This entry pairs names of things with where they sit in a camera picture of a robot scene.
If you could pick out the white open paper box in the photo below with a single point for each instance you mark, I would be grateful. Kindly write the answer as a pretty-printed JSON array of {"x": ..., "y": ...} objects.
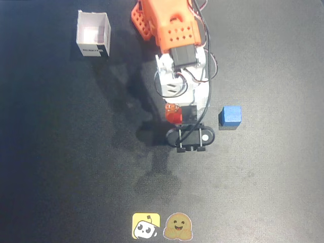
[{"x": 92, "y": 33}]

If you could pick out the hugging face emoji sticker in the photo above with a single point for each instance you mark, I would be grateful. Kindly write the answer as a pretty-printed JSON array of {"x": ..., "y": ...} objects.
[{"x": 178, "y": 226}]

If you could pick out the orange and white robot arm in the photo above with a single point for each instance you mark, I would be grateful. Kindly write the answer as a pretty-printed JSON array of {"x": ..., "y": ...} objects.
[{"x": 172, "y": 22}]

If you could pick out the blue cube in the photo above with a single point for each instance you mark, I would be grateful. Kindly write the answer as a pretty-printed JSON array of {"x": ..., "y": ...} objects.
[{"x": 231, "y": 116}]

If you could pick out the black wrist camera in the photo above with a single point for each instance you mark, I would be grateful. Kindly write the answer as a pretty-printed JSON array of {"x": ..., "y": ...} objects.
[{"x": 190, "y": 138}]

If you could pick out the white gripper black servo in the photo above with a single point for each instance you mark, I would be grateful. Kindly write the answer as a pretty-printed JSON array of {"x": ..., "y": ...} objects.
[{"x": 190, "y": 113}]

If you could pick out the yellow square robot sticker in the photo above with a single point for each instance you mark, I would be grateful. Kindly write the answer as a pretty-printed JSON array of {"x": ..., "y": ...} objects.
[{"x": 145, "y": 225}]

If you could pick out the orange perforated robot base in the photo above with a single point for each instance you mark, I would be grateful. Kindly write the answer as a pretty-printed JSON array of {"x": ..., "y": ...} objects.
[{"x": 141, "y": 22}]

